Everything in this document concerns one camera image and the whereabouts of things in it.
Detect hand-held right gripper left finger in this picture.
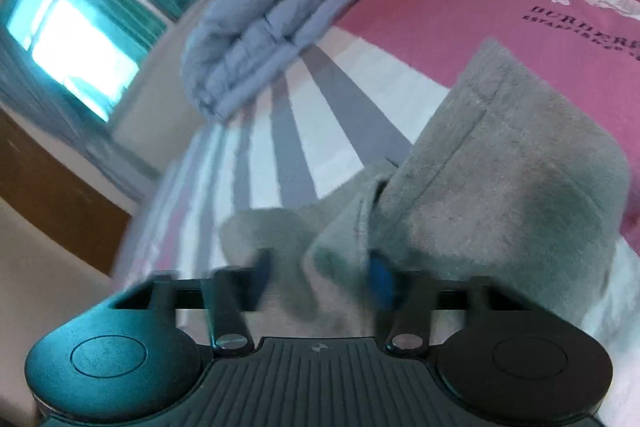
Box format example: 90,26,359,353
111,248,275,353

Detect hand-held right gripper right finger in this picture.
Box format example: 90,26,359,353
369,253,532,352

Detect grey fleece pants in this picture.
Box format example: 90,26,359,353
220,38,632,344

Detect brown wooden cabinet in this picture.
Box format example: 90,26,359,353
0,109,132,279

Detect folded blue-grey quilt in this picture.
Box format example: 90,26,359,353
181,0,362,124

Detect grey window sill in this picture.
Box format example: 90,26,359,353
0,41,162,204

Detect window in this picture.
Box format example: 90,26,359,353
0,0,321,124

